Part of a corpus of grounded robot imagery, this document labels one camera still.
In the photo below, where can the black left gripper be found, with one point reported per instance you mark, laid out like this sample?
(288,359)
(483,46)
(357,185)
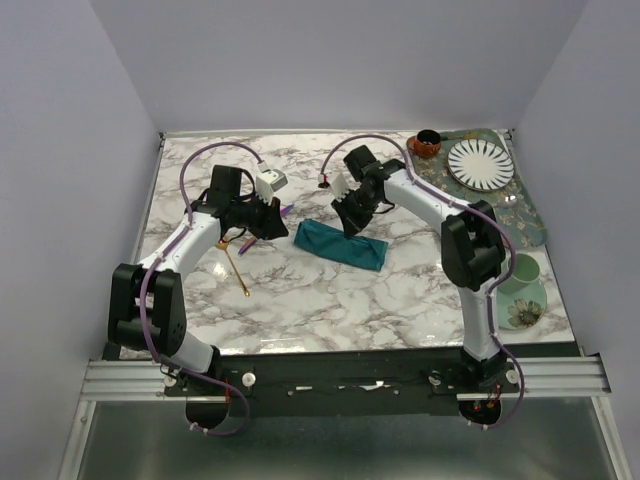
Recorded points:
(271,225)

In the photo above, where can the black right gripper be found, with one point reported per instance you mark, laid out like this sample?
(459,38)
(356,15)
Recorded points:
(350,225)

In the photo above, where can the teal cloth napkin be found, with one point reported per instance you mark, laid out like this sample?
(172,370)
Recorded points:
(329,243)

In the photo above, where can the iridescent rainbow knife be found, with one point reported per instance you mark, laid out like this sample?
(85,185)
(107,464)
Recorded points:
(271,227)

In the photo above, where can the gold spoon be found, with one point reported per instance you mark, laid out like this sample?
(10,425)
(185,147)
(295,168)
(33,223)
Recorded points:
(223,245)

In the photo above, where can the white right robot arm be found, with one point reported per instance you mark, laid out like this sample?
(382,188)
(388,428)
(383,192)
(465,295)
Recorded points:
(471,244)

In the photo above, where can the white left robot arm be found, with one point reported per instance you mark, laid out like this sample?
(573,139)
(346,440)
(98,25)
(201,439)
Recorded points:
(146,299)

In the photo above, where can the orange black cup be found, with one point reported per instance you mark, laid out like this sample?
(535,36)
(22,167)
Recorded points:
(425,144)

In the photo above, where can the white striped plate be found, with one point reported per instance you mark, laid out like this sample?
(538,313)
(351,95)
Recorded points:
(480,165)

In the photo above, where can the mint green small bowl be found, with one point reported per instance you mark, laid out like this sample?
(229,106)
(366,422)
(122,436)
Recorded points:
(525,274)

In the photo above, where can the mint green floral plate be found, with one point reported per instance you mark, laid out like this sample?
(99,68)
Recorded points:
(520,305)

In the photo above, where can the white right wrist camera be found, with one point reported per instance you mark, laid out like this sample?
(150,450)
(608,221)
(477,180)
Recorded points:
(336,184)

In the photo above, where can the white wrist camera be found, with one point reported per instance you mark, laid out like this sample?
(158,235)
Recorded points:
(336,184)
(268,182)

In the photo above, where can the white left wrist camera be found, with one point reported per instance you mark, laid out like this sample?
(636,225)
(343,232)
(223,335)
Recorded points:
(268,182)

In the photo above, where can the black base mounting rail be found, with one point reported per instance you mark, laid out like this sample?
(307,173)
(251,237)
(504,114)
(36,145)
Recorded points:
(436,381)

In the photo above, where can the aluminium frame rail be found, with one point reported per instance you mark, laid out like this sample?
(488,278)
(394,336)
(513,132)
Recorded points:
(139,381)

